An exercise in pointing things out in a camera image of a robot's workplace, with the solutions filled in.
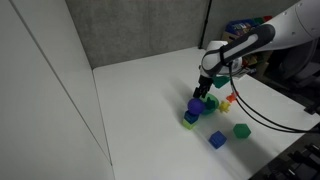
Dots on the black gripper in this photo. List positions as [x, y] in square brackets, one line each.
[205, 82]

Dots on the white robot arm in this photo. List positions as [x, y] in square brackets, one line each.
[293, 23]

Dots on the blue rubber animal toy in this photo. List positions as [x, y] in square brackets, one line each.
[210, 104]

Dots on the yellow spiky toy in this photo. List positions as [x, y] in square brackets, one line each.
[224, 106]

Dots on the orange rubber animal toy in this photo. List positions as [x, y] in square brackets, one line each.
[231, 97]

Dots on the wooden toy bin shelf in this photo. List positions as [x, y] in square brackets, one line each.
[241, 26]

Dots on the purple ridged ball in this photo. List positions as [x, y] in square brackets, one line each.
[195, 106]

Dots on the green round block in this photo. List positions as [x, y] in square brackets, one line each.
[213, 108]

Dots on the small dark blue block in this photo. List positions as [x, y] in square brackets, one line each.
[190, 117]

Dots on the lime green block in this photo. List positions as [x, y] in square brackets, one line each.
[188, 124]

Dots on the blue cube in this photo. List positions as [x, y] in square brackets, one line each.
[217, 139]

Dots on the green cube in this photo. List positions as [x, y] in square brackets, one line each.
[241, 130]

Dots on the black partition pole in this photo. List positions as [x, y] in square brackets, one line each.
[205, 23]

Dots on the small black clamp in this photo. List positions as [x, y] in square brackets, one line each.
[313, 108]

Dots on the black equipment frame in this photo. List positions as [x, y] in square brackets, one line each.
[293, 160]

